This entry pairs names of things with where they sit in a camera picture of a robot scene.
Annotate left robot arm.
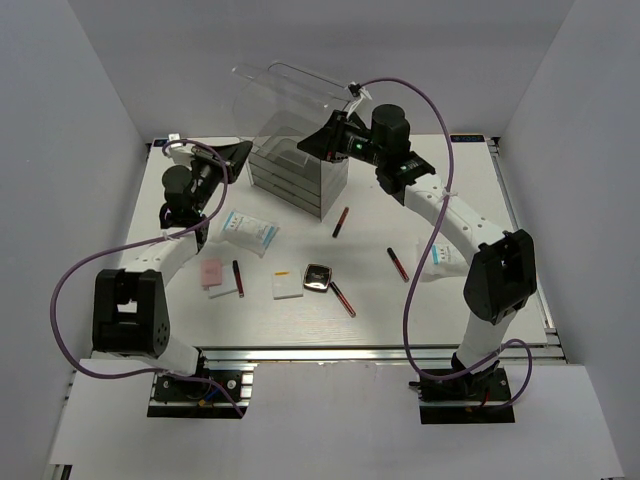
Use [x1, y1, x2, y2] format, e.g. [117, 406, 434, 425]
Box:
[92, 140, 253, 399]

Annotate white square compact box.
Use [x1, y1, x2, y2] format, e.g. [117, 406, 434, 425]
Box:
[272, 269, 303, 300]

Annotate blue label right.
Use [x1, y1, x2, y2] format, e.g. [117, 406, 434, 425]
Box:
[450, 134, 485, 143]

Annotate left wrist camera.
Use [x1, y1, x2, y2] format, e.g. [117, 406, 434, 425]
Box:
[162, 133, 192, 164]

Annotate dark red lip gloss left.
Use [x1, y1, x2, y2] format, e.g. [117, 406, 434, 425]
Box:
[232, 259, 245, 298]

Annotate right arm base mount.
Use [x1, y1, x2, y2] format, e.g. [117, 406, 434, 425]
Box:
[409, 367, 515, 425]

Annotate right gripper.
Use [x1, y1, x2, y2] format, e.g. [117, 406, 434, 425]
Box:
[296, 111, 385, 168]

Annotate clear acrylic drawer organizer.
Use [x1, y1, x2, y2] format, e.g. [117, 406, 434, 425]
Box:
[232, 62, 351, 219]

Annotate pink makeup card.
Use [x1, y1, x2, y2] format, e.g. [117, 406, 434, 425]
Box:
[200, 258, 223, 289]

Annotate black gold compact case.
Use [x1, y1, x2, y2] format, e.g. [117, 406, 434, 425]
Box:
[303, 264, 332, 293]

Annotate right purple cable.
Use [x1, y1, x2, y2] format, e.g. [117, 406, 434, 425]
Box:
[349, 76, 534, 412]

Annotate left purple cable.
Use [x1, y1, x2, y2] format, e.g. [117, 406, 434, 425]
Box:
[49, 139, 249, 419]

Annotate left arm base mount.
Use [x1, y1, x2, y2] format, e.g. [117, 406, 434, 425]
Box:
[147, 366, 254, 420]

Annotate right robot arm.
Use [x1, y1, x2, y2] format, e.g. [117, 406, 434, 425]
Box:
[297, 104, 537, 399]

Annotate white flat packet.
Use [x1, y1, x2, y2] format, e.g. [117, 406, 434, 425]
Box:
[207, 265, 238, 299]

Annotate purple cable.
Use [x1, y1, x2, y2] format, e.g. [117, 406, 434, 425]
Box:
[349, 76, 534, 412]
[49, 139, 249, 419]

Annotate aluminium front rail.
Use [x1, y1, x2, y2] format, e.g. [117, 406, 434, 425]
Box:
[203, 345, 565, 364]

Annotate white cotton pad pack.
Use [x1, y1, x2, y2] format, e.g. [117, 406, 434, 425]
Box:
[420, 242, 469, 283]
[220, 209, 279, 258]

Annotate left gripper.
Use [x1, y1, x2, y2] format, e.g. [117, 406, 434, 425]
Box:
[189, 140, 251, 214]

